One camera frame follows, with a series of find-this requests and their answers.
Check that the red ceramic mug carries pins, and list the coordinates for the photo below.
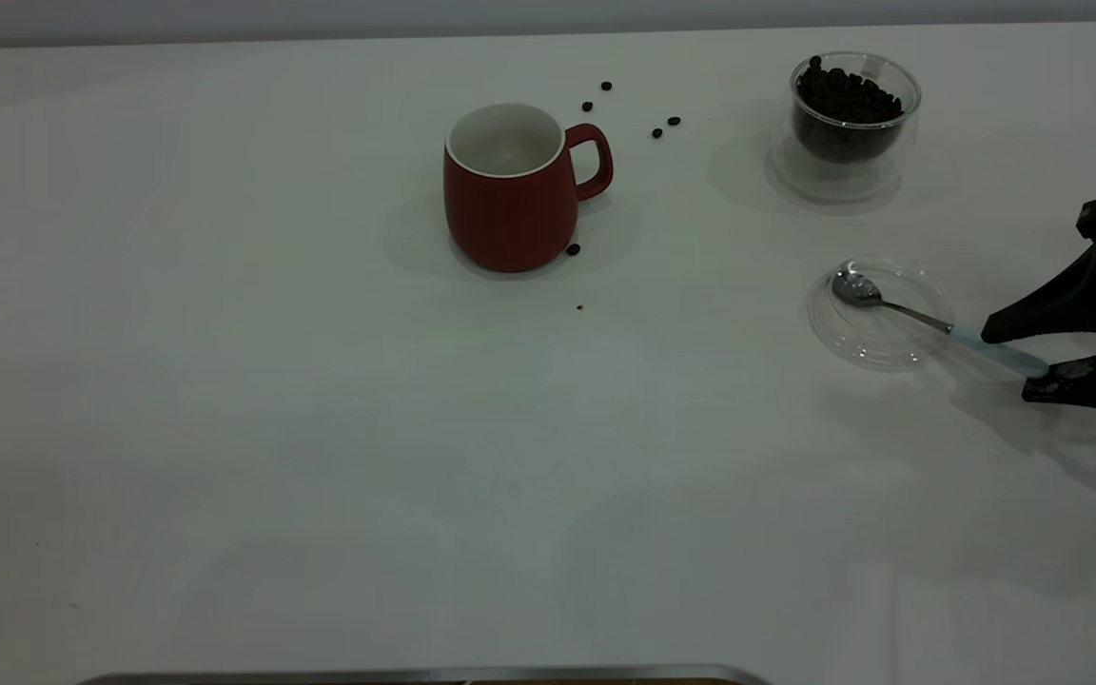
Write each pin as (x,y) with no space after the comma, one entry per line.
(510,224)

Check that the coffee beans pile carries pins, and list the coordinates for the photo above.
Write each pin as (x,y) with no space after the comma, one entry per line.
(848,114)

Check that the clear glass saucer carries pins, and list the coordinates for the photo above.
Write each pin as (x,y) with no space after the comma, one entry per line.
(876,338)

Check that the silver metal edge strip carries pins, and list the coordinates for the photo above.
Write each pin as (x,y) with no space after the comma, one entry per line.
(415,676)

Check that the double-wall glass cup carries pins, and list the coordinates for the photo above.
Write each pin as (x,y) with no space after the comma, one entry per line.
(838,183)

